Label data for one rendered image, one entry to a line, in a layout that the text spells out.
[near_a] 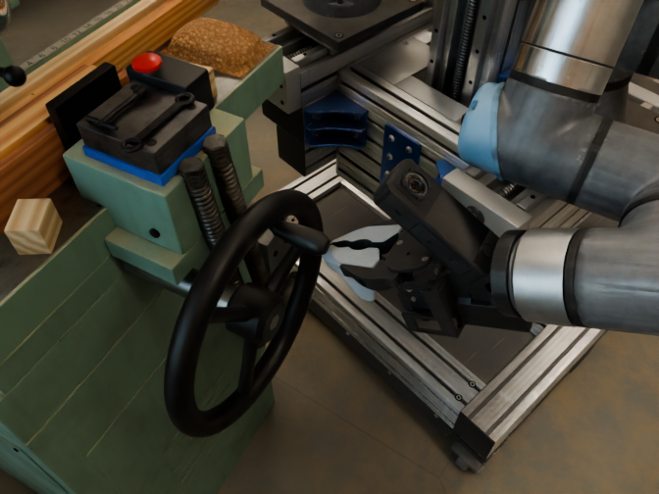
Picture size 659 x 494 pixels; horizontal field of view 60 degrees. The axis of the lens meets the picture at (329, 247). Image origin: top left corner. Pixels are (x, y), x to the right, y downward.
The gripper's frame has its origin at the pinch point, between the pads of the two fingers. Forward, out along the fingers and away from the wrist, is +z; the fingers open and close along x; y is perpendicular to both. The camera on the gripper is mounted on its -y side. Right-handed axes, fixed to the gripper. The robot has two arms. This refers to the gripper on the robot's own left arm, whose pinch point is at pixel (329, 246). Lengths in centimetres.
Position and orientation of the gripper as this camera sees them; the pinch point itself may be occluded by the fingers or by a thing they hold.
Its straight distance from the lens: 58.7
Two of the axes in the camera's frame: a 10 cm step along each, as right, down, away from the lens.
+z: -7.5, -0.3, 6.7
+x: 5.2, -6.5, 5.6
